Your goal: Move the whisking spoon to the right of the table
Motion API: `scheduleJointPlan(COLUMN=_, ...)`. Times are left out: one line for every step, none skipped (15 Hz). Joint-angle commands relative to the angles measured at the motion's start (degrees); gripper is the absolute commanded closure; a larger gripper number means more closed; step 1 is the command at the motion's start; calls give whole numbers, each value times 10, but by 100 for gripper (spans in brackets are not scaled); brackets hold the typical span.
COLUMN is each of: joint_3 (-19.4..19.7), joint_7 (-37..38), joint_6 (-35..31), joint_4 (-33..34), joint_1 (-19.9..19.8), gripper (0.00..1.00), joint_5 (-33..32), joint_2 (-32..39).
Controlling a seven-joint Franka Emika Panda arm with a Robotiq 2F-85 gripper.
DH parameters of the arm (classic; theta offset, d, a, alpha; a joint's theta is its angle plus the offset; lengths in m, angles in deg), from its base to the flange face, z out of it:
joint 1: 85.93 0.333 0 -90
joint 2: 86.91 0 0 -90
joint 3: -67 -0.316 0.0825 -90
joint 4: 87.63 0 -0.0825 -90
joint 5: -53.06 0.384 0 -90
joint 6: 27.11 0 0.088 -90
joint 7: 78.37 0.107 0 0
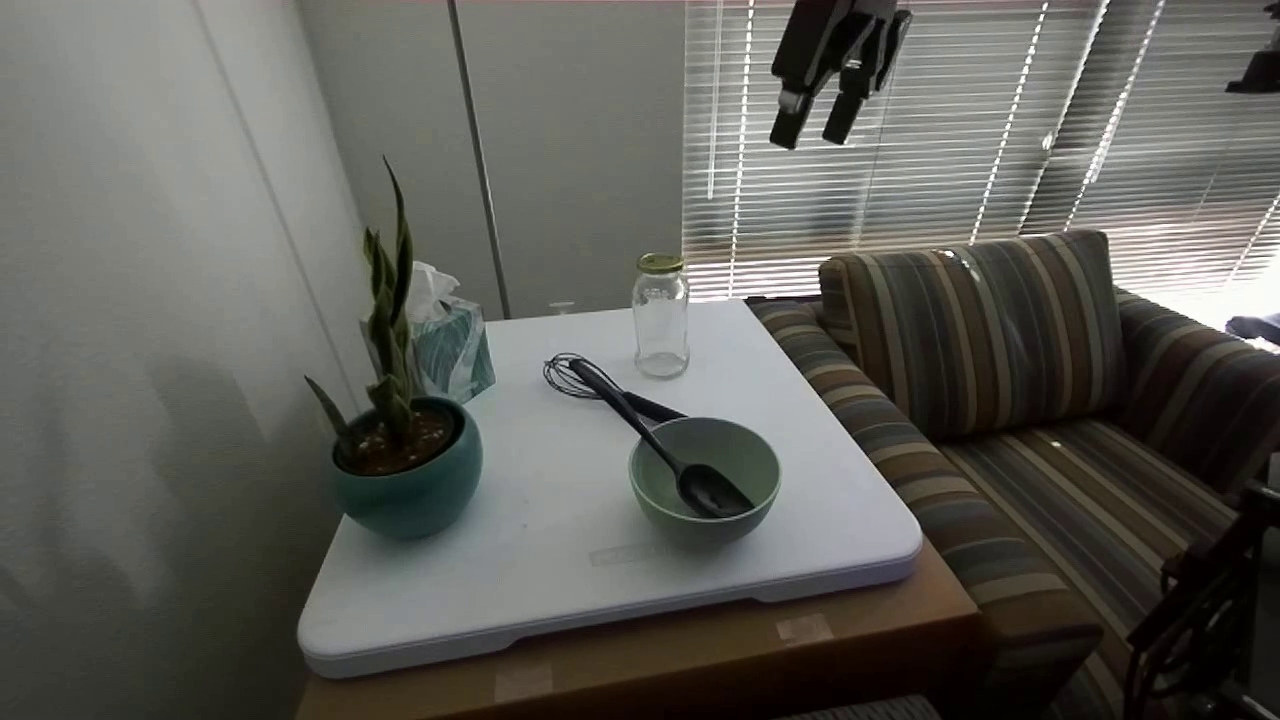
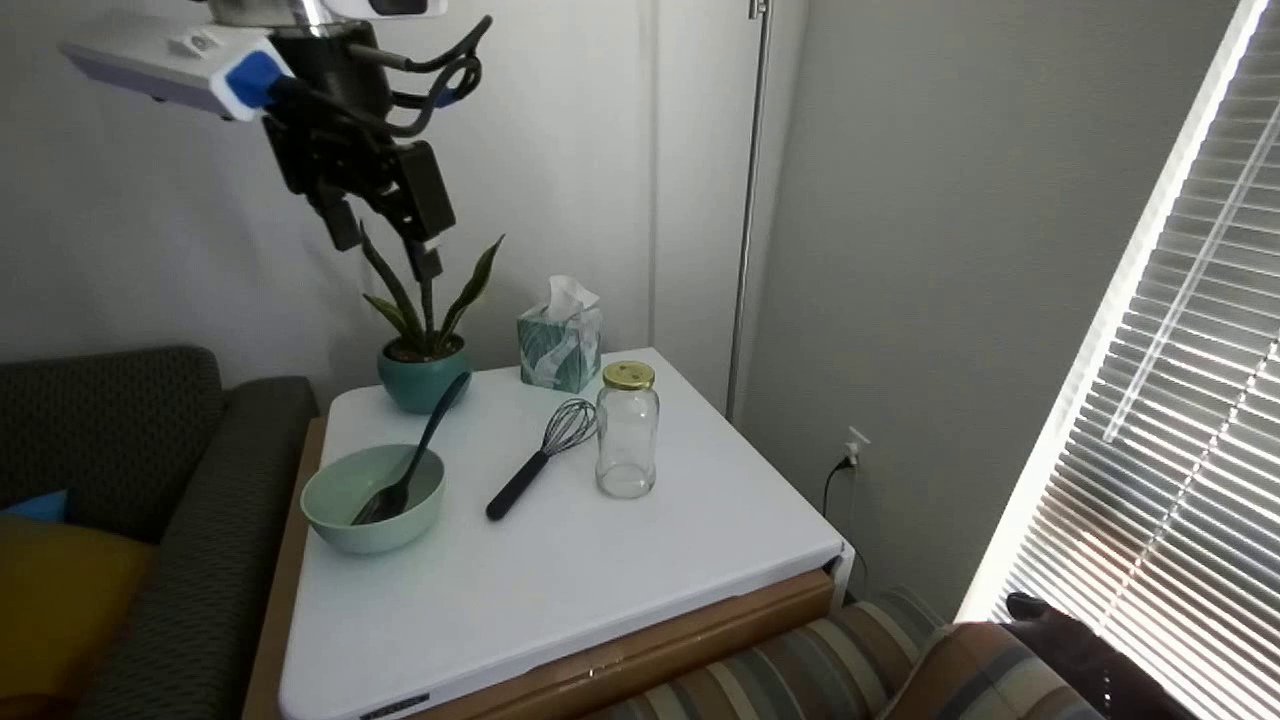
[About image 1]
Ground pale green bowl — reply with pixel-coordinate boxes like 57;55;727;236
627;412;786;549

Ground black mounted device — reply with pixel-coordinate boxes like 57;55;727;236
1224;0;1280;95

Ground black tripod stand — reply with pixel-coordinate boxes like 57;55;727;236
1122;481;1280;720

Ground white table board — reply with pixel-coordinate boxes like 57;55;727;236
293;301;927;686

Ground black handled metal whisk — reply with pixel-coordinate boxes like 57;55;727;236
542;347;687;429

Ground wooden table base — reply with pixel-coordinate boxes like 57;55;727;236
293;535;994;720

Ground glass jar with yellow lid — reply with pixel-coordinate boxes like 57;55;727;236
627;248;695;384

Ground white window blinds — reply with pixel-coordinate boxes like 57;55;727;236
679;0;1280;333

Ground striped sofa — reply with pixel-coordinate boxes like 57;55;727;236
745;227;1280;720

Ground striped back cushion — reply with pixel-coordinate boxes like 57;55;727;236
815;227;1127;448

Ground snake plant in teal pot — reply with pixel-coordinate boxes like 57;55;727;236
299;157;490;543

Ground black plastic spoon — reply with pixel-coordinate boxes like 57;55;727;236
569;358;755;519

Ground teal patterned tissue box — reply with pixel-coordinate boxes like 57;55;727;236
395;260;500;408

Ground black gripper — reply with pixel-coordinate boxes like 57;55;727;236
767;0;915;153

